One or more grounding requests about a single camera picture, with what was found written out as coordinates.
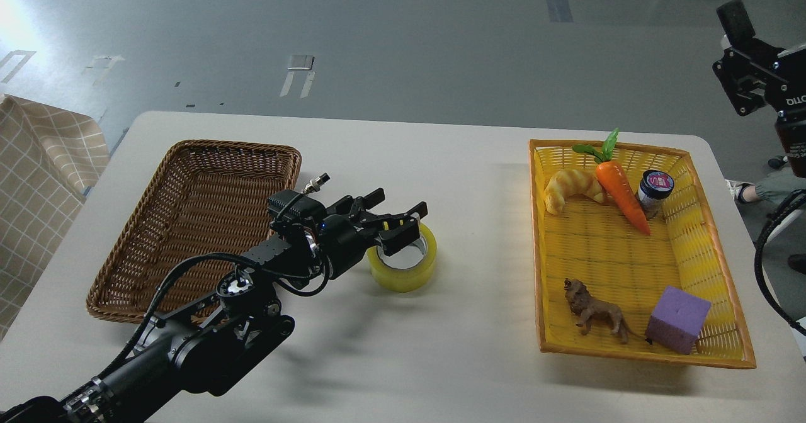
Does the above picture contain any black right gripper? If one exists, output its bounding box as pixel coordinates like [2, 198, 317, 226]
[713, 0, 805, 116]

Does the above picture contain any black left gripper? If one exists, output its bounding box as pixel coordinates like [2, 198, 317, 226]
[315, 188, 428, 280]

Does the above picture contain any yellow tape roll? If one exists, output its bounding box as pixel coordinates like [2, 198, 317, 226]
[366, 222, 438, 292]

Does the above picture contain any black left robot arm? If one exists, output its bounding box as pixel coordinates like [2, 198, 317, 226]
[2, 174, 427, 422]

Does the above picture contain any small jar with lid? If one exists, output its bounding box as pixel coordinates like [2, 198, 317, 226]
[635, 169, 676, 220]

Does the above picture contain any toy carrot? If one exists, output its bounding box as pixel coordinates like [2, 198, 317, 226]
[572, 128, 651, 236]

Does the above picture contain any brown wicker basket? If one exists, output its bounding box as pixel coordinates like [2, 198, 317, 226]
[86, 140, 302, 324]

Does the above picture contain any toy croissant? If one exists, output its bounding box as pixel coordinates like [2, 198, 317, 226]
[543, 169, 608, 215]

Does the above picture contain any brown toy lion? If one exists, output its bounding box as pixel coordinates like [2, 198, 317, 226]
[562, 278, 641, 344]

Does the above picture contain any yellow plastic basket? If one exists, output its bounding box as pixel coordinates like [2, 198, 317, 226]
[529, 139, 756, 369]

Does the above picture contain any purple foam cube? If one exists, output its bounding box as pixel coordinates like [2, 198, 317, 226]
[645, 286, 713, 355]

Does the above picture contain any beige checkered cloth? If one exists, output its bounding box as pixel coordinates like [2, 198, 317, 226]
[1, 95, 110, 335]

